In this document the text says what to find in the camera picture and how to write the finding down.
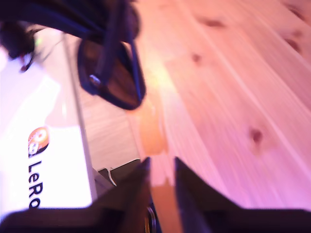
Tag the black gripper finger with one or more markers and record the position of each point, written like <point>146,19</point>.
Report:
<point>192,191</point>
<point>136,189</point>

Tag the black sunglasses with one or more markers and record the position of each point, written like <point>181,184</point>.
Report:
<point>121,80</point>

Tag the white board with LeRobot logo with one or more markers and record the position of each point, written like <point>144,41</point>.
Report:
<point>60,157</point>

